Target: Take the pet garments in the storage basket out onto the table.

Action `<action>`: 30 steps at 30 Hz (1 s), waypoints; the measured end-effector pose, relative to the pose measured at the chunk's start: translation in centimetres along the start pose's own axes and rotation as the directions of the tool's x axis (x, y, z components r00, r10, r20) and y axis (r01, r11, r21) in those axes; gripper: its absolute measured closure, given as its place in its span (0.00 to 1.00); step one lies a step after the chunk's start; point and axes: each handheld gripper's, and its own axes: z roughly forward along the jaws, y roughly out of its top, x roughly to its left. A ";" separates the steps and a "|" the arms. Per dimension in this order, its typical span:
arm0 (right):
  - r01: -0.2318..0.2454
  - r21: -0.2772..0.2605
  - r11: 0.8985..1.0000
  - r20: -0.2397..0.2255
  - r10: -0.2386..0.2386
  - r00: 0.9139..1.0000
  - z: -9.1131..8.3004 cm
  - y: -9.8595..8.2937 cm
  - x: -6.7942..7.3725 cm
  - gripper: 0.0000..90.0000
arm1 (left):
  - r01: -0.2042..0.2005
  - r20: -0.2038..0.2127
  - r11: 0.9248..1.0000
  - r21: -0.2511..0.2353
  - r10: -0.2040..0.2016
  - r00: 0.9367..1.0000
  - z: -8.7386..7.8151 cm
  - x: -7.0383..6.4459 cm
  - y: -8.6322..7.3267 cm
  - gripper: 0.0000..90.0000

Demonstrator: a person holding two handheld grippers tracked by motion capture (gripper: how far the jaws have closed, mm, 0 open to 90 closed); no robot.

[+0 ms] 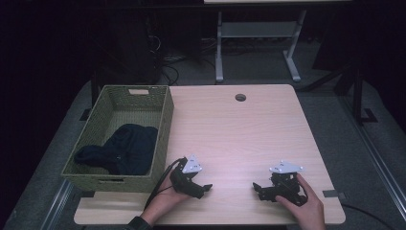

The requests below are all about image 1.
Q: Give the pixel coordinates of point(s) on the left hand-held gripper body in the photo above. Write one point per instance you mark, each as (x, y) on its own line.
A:
(186, 182)

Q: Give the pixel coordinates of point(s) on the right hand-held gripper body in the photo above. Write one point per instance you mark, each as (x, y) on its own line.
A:
(285, 187)

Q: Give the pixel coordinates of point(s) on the person's left hand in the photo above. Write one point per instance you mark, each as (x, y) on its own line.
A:
(162, 199)

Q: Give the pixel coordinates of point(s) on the person's right hand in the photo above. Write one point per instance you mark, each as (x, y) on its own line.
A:
(309, 211)

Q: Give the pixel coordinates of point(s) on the grey tape piece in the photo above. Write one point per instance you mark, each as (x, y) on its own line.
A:
(332, 193)

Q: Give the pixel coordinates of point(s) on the dark cloth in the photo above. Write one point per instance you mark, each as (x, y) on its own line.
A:
(130, 150)

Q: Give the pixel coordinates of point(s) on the round grey table grommet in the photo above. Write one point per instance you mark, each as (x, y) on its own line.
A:
(240, 97)

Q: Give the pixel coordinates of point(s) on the green woven basket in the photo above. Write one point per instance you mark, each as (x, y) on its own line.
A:
(95, 134)

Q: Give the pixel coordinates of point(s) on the black metal stand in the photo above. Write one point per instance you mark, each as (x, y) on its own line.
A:
(358, 96)

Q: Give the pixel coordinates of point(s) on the grey metal stand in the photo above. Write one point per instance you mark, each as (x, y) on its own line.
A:
(255, 30)

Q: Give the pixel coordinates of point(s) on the metal floor rail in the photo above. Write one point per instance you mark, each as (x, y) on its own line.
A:
(376, 159)
(56, 207)

